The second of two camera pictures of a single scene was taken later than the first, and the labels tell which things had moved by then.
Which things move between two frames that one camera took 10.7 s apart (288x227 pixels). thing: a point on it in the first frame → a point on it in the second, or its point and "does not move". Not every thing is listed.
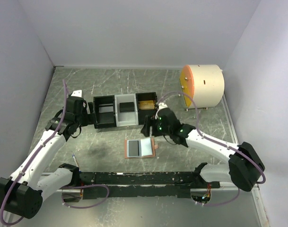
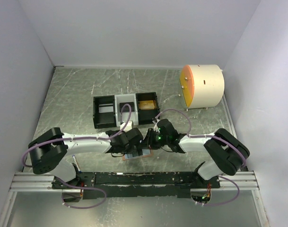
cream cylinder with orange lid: x=202 y=85 does not move
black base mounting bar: x=98 y=185 does not move
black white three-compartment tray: x=123 y=110 does not move
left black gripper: x=90 y=118 → x=124 y=152
